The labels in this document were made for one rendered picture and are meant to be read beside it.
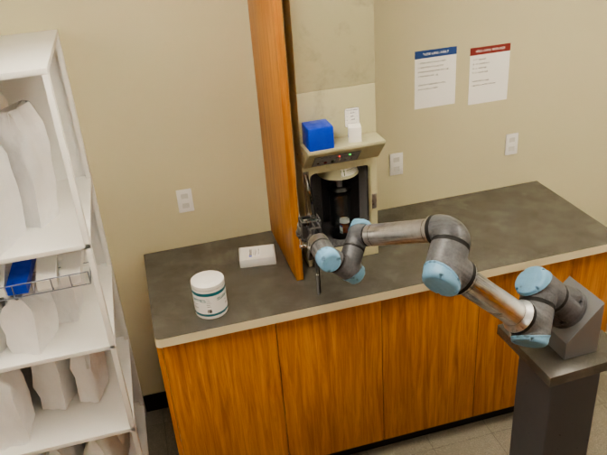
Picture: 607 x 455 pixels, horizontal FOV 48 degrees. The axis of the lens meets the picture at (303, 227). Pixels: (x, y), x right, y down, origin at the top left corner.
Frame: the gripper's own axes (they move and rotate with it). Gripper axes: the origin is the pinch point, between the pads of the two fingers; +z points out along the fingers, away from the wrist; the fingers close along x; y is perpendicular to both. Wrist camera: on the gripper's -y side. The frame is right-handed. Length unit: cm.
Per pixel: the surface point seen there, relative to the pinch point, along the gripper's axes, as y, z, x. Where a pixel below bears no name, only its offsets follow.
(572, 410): -62, -62, -79
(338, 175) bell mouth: 2.7, 30.6, -24.0
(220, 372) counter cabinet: -61, 2, 38
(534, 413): -66, -55, -68
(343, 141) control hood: 20.1, 23.3, -24.7
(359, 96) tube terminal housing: 36, 28, -33
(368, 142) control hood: 20.1, 18.2, -33.0
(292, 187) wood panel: 6.2, 19.4, -1.5
